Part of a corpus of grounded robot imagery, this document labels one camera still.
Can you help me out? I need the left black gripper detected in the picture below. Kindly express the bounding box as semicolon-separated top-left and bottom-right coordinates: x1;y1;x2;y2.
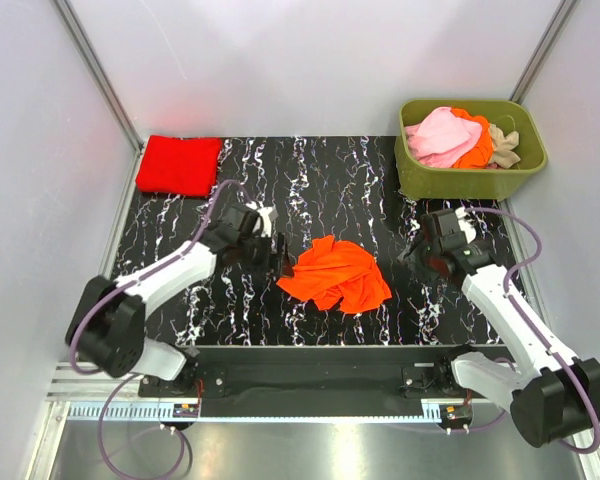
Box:
237;231;293;278

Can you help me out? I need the orange t shirt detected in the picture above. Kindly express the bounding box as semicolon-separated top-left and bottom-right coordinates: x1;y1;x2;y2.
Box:
277;235;392;315
451;107;494;169

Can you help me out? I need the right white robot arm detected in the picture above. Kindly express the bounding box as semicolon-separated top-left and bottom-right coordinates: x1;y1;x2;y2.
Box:
401;208;600;455

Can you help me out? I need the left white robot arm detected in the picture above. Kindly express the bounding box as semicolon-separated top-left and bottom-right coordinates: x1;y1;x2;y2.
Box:
65;202;293;396

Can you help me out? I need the orange t shirt in bin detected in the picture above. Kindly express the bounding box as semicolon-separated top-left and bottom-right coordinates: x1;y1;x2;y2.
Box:
451;107;494;169

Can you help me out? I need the pink t shirt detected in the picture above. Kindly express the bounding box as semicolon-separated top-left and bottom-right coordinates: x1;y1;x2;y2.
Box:
404;106;483;168

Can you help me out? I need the olive green plastic bin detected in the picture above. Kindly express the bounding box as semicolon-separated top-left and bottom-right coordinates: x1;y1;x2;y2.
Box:
394;98;547;201

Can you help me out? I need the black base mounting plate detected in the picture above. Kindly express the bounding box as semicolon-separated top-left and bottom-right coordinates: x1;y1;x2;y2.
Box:
137;344;521;419

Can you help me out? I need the beige t shirt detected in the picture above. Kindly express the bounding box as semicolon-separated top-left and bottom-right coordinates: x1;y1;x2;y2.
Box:
487;124;521;169

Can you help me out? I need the folded red t shirt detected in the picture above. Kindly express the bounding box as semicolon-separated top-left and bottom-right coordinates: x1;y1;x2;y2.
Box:
135;135;223;198

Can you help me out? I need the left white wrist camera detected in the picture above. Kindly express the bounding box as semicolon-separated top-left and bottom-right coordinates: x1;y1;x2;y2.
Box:
246;201;278;237

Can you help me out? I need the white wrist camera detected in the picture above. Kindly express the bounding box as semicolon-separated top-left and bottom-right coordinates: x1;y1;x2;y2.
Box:
455;207;478;244
246;201;278;237

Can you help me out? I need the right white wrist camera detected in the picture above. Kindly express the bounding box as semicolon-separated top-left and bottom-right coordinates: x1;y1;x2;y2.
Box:
455;207;478;244

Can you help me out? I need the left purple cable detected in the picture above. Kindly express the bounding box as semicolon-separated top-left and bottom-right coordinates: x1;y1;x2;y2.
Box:
67;179;254;479

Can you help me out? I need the purple cable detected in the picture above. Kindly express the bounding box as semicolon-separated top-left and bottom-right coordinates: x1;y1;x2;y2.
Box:
67;179;254;479
459;205;600;454

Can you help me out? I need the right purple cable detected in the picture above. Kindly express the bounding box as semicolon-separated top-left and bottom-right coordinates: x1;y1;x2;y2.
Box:
459;205;600;454

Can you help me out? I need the aluminium rail frame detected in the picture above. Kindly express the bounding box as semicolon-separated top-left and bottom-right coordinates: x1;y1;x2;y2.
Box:
47;362;591;424

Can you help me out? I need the right aluminium corner post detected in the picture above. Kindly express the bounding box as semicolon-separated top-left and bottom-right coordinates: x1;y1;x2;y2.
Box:
509;0;580;104

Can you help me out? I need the aluminium corner post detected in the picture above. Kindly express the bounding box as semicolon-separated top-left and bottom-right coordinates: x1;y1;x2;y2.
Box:
509;0;580;104
50;0;144;152

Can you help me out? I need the left aluminium corner post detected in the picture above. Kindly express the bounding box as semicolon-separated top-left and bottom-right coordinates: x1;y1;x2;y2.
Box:
50;0;144;152

